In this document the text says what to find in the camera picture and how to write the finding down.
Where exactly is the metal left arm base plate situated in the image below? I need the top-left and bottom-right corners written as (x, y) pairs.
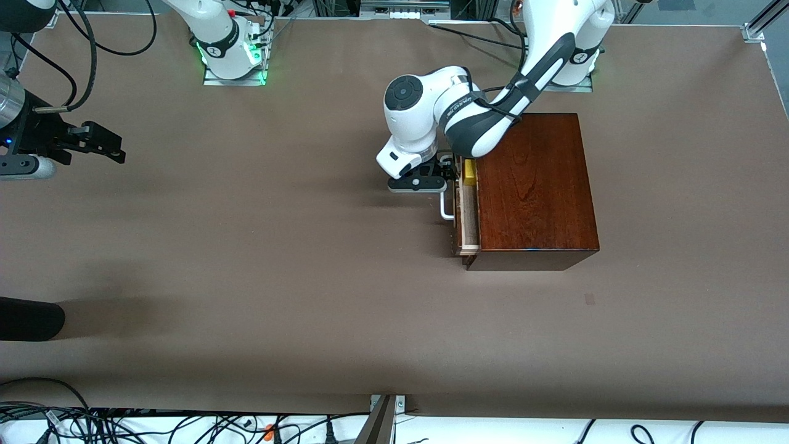
top-left (542, 74), bottom-right (594, 93)

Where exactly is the black looped cable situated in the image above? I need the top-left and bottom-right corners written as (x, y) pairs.
top-left (77, 0), bottom-right (158, 57)

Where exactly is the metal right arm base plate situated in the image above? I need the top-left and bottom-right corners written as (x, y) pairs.
top-left (203, 25), bottom-right (268, 86)

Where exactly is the dark brown wooden cabinet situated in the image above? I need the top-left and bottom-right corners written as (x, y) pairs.
top-left (464, 112), bottom-right (600, 272)

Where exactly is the black cable beside beam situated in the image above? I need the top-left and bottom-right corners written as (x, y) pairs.
top-left (271, 412), bottom-right (370, 444)

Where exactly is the grey angled beam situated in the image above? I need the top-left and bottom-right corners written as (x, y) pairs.
top-left (354, 395), bottom-right (396, 444)

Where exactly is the white power strip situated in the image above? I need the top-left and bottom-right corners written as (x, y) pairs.
top-left (361, 0), bottom-right (451, 19)

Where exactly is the aluminium frame profile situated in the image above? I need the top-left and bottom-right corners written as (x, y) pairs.
top-left (743, 0), bottom-right (789, 44)

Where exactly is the black padded cylinder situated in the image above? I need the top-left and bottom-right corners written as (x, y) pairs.
top-left (0, 297), bottom-right (65, 342)

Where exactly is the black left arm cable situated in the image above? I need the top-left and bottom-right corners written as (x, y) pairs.
top-left (459, 18), bottom-right (532, 124)

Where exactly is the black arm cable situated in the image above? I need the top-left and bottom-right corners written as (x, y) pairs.
top-left (459, 18), bottom-right (532, 124)
top-left (32, 0), bottom-right (97, 113)

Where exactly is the black arched cable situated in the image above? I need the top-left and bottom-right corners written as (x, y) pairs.
top-left (0, 377), bottom-right (92, 413)

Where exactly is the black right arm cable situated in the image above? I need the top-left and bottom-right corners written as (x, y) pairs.
top-left (32, 0), bottom-right (97, 113)

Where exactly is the long black table cable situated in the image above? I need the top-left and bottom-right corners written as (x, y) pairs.
top-left (428, 22), bottom-right (525, 51)

